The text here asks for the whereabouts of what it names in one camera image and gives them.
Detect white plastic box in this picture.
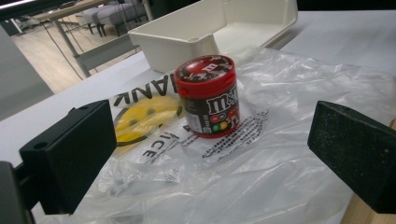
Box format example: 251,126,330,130
127,0,299,75

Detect clear printed plastic bag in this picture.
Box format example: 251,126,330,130
36,46,396,224

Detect grey sofa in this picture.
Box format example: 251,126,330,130
76,1,148,37

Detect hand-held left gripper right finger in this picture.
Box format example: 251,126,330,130
307,100,396,215

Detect red lidded candy jar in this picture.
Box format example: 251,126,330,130
173,54,241,139

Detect thin black cable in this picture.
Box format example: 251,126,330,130
40,21,86,82

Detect desk with white metal legs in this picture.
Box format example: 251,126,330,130
31,0,155,78

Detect white table mat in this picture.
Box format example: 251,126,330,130
0,10,396,224

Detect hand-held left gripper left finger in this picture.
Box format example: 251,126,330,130
19,99,118,217

